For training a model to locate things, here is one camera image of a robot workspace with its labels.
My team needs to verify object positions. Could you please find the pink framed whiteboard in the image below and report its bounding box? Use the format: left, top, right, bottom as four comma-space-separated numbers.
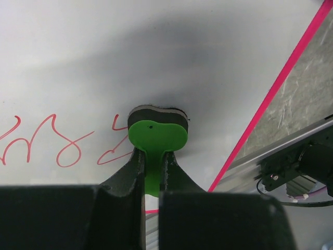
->
1, 1, 332, 191

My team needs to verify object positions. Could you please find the green whiteboard eraser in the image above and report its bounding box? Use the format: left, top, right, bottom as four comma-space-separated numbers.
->
127, 105, 188, 197

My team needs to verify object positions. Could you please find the aluminium mounting rail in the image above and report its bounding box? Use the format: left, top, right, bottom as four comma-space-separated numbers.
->
148, 117, 332, 249

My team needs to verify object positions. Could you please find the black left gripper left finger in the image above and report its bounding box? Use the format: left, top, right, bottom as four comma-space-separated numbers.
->
98, 149, 145, 249

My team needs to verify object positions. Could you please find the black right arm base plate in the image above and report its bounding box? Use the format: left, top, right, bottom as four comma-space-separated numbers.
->
260, 127, 332, 196

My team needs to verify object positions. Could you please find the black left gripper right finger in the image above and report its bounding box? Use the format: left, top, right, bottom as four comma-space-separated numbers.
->
159, 152, 206, 193

